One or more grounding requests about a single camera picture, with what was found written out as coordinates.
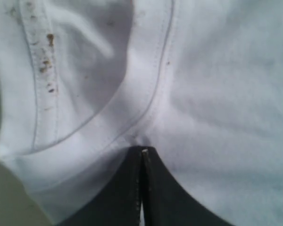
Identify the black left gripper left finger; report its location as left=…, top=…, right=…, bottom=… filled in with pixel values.
left=58, top=146, right=142, bottom=226

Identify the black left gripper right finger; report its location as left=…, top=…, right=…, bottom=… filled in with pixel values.
left=141, top=147, right=221, bottom=226

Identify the white t-shirt red lettering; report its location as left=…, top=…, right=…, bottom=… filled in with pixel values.
left=0, top=0, right=283, bottom=226

